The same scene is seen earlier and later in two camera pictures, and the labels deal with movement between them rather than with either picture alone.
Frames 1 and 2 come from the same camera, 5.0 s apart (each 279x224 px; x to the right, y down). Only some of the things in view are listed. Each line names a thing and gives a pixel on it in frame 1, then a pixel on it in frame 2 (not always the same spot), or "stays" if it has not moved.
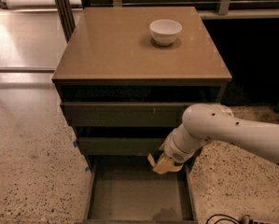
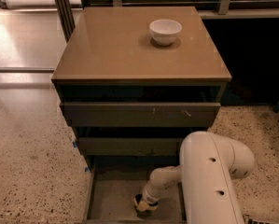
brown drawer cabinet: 125,77 stays
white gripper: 173,152 to 148,197
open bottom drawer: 128,189 stays
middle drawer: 121,146 stays
